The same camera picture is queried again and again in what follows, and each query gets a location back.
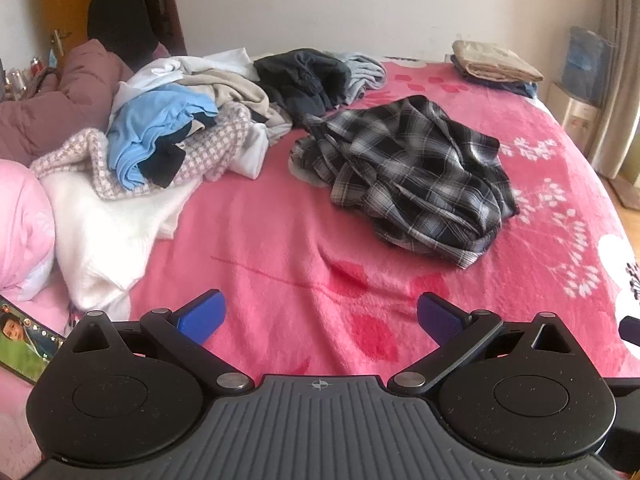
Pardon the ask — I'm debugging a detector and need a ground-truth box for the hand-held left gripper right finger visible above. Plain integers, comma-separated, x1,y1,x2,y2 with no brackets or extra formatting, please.
387,291,576,395

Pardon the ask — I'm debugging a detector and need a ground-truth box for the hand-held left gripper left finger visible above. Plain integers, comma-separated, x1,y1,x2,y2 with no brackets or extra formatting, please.
66,288,255,395

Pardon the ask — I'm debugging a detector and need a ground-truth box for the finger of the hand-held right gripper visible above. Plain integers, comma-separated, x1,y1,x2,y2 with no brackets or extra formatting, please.
618,315,640,349

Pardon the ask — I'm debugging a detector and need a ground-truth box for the black white plaid shirt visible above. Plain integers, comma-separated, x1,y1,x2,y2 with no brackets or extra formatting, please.
289,95,521,268

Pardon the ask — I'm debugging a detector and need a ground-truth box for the pink floral blanket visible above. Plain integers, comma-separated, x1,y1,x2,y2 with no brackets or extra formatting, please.
0,52,640,478

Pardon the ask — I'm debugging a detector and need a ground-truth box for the white fluffy sweater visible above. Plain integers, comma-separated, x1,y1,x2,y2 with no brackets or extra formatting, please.
37,172,201,321

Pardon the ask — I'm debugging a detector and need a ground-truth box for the brown doormat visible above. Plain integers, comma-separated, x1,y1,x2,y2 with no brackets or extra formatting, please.
606,176,640,213

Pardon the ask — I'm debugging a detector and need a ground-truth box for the dark navy garment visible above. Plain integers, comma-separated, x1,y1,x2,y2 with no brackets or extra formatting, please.
137,110,218,190

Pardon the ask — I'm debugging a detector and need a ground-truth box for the smartphone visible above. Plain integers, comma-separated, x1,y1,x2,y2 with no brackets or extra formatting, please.
0,294,67,386

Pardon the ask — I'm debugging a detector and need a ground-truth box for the light blue shirt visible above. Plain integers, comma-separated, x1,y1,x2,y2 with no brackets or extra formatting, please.
106,84,220,190

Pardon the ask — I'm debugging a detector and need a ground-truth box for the pink houndstooth sweater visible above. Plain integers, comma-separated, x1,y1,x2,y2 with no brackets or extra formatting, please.
30,105,251,201

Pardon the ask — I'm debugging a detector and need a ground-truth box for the white water dispenser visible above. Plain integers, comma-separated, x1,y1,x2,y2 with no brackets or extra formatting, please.
545,82,603,151

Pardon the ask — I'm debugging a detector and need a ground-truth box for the beige garment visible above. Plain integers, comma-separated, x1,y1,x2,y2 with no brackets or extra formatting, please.
175,70,293,148

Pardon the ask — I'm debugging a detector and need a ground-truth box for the beige curtain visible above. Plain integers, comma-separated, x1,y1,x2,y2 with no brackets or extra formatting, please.
585,0,640,181

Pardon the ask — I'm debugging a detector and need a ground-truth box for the black garment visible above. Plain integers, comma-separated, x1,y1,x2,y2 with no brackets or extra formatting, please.
252,49,353,128

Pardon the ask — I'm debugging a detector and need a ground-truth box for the pale blue garment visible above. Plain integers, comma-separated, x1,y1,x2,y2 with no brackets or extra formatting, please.
325,51,388,106

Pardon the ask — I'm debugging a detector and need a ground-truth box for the folded beige clothing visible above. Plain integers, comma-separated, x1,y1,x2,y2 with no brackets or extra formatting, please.
451,40,545,83

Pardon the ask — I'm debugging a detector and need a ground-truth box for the maroon puffy jacket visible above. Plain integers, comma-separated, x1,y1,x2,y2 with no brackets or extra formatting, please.
0,0,173,168

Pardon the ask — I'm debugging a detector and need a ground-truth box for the blue water bottle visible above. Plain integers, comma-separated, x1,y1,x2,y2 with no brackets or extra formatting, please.
561,26,618,108

